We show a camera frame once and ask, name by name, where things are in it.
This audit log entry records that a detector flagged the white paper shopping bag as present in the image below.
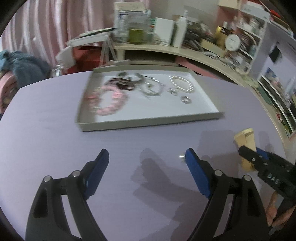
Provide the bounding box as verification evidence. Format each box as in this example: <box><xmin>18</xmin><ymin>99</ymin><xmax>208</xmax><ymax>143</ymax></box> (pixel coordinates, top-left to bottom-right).
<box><xmin>97</xmin><ymin>36</ymin><xmax>130</xmax><ymax>68</ymax></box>

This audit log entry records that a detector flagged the red storage box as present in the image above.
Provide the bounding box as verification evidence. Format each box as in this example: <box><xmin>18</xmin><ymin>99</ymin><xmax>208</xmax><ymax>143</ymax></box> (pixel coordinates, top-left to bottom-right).
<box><xmin>67</xmin><ymin>46</ymin><xmax>106</xmax><ymax>74</ymax></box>

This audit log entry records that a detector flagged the pink rolled blanket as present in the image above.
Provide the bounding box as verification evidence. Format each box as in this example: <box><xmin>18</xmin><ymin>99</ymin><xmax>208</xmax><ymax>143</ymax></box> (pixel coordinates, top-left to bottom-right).
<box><xmin>1</xmin><ymin>71</ymin><xmax>18</xmax><ymax>114</ymax></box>

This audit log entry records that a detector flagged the curved cream desk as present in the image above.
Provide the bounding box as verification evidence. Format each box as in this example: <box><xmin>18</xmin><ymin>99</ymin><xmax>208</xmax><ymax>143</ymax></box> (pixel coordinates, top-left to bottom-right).
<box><xmin>114</xmin><ymin>43</ymin><xmax>295</xmax><ymax>151</ymax></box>

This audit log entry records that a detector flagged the pink bead bracelet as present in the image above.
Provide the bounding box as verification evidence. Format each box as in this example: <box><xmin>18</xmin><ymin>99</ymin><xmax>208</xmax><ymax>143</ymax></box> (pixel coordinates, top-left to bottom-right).
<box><xmin>84</xmin><ymin>85</ymin><xmax>129</xmax><ymax>117</ymax></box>

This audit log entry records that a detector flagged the white lotion bottle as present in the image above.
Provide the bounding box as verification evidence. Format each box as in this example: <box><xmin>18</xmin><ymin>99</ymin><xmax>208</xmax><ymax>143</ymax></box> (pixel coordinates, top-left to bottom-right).
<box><xmin>172</xmin><ymin>9</ymin><xmax>188</xmax><ymax>48</ymax></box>

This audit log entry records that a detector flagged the pink curtain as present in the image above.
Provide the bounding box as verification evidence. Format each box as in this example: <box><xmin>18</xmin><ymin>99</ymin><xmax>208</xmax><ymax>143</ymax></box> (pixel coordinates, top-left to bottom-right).
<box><xmin>1</xmin><ymin>0</ymin><xmax>114</xmax><ymax>67</ymax></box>

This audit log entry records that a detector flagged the blue fluffy blanket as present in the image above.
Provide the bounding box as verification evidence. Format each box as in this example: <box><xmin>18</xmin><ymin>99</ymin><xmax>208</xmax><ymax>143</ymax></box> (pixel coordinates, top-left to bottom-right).
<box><xmin>1</xmin><ymin>50</ymin><xmax>52</xmax><ymax>89</ymax></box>

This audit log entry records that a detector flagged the white wall shelf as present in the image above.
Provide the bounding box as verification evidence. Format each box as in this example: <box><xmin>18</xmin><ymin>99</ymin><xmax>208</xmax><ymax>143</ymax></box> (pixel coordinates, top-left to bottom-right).
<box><xmin>216</xmin><ymin>1</ymin><xmax>270</xmax><ymax>73</ymax></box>

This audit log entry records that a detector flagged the green glass jar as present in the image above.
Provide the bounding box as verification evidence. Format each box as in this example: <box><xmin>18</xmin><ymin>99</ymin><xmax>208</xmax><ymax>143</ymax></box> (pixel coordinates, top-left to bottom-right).
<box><xmin>128</xmin><ymin>28</ymin><xmax>144</xmax><ymax>44</ymax></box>

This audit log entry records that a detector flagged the white pearl bracelet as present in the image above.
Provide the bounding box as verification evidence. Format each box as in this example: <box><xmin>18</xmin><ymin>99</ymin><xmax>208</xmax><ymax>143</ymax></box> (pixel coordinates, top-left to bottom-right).
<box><xmin>168</xmin><ymin>74</ymin><xmax>195</xmax><ymax>93</ymax></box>

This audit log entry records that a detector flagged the plastic wrapped carton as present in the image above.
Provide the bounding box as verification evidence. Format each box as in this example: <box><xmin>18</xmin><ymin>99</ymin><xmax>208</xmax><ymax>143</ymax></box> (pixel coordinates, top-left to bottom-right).
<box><xmin>113</xmin><ymin>1</ymin><xmax>151</xmax><ymax>43</ymax></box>

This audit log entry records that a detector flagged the dark metal cuff bracelet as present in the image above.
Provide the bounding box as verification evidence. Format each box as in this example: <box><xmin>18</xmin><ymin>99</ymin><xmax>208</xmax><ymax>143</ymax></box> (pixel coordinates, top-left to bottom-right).
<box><xmin>117</xmin><ymin>71</ymin><xmax>147</xmax><ymax>85</ymax></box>

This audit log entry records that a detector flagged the small silver earrings cluster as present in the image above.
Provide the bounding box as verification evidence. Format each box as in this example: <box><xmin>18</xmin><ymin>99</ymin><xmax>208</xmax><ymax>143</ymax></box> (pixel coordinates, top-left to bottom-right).
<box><xmin>168</xmin><ymin>88</ymin><xmax>178</xmax><ymax>96</ymax></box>

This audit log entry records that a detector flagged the large white box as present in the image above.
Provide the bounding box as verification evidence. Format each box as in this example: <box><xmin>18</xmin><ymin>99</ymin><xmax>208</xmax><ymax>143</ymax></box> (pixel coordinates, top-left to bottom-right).
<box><xmin>154</xmin><ymin>18</ymin><xmax>175</xmax><ymax>46</ymax></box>

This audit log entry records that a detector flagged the silver bangle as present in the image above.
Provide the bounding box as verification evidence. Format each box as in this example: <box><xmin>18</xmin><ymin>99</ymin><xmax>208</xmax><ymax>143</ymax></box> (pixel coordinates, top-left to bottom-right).
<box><xmin>137</xmin><ymin>75</ymin><xmax>164</xmax><ymax>98</ymax></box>

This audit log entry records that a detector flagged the round white mirror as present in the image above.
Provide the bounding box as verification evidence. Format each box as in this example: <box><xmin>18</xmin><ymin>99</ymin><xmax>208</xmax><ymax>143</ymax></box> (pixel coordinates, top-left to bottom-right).
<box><xmin>224</xmin><ymin>34</ymin><xmax>241</xmax><ymax>52</ymax></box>

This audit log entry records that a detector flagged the white shallow tray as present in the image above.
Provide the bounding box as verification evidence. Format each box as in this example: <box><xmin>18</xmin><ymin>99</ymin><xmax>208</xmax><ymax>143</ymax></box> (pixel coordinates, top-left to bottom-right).
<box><xmin>75</xmin><ymin>65</ymin><xmax>223</xmax><ymax>132</ymax></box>

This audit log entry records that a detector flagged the dark red bead bracelet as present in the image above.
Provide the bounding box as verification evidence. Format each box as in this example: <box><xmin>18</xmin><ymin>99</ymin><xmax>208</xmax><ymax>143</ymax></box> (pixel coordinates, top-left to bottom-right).
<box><xmin>107</xmin><ymin>76</ymin><xmax>137</xmax><ymax>93</ymax></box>

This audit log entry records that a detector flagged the person's right hand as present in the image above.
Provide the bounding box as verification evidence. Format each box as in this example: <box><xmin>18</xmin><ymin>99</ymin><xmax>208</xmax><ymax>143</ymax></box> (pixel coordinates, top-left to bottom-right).
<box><xmin>265</xmin><ymin>192</ymin><xmax>295</xmax><ymax>227</ymax></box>

